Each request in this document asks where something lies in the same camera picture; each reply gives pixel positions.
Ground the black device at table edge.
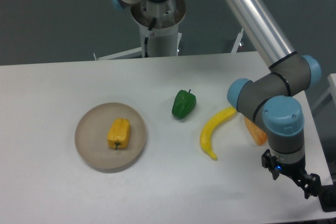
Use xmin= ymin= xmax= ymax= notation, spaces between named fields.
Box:
xmin=318 ymin=185 xmax=335 ymax=212

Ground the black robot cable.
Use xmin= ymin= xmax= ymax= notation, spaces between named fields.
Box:
xmin=143 ymin=17 xmax=158 ymax=58

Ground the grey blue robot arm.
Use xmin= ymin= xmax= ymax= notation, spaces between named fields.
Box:
xmin=111 ymin=0 xmax=322 ymax=198

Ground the yellow banana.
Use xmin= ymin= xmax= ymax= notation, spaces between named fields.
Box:
xmin=199 ymin=106 xmax=237 ymax=161

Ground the orange papaya slice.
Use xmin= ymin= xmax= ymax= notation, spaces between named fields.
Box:
xmin=244 ymin=117 xmax=268 ymax=146

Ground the white furniture at right edge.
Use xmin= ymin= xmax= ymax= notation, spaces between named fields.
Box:
xmin=311 ymin=73 xmax=335 ymax=116

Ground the green bell pepper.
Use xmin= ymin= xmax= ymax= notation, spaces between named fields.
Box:
xmin=171 ymin=89 xmax=196 ymax=120

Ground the white frame bar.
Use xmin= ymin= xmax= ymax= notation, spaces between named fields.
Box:
xmin=231 ymin=28 xmax=244 ymax=54

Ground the yellow bell pepper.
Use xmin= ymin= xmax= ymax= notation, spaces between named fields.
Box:
xmin=107 ymin=118 xmax=131 ymax=150

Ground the beige round plate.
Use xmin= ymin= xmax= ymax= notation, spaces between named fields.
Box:
xmin=75 ymin=103 xmax=146 ymax=173

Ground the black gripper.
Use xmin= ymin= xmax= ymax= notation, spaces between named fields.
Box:
xmin=261 ymin=149 xmax=321 ymax=199

